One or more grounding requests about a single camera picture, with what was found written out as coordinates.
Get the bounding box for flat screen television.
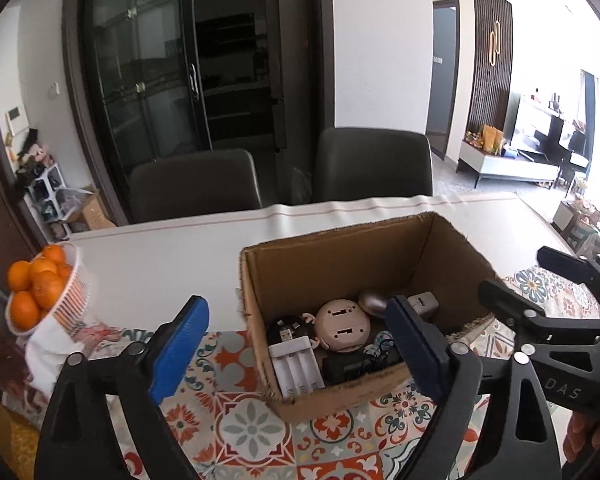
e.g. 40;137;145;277
510;92;588;163

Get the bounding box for patterned tile-print tablecloth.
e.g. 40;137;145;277
65;191;600;480

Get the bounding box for beige round toy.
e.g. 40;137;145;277
300;297;371;351

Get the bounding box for black plug adapter with cable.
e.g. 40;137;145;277
322;350;396;386

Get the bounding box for dark grey door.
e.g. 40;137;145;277
426;0;461;161

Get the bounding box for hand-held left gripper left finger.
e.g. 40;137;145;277
34;295;211;480

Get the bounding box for white suited doll figure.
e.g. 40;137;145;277
370;330;401;366

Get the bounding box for person's right hand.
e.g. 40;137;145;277
565;402;600;463

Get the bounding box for white wall intercom panel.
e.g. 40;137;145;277
5;105;29;134

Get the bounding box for dark glass sliding door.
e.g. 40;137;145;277
62;0;331;226

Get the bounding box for white plastic basket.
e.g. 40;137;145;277
5;241;93;336

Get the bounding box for grey square adapter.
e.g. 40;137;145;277
407;290;441;318

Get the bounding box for white television cabinet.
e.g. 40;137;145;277
457;137;562;189

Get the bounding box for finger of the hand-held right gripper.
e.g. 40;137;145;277
536;246;600;311
477;279;600;357

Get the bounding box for white shoe rack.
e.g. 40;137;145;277
22;162;69;241

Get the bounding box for round black case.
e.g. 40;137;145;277
266;315;306;346

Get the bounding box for grey computer mouse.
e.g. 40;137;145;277
357;287;396;318

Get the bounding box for brown cardboard box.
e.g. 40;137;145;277
239;211;506;423

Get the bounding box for dark slatted wall panel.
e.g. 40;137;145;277
470;0;514;141

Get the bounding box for white battery charger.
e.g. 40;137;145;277
269;335;326;398

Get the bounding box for orange packages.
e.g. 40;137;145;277
480;125;506;156

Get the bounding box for pile of oranges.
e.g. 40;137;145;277
6;244;76;332

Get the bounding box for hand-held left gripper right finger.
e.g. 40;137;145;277
385;295;566;480

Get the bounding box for open cardboard carton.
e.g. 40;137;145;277
62;187;117;231

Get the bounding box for dark upholstered chair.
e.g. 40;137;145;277
129;149;263;226
312;127;435;206

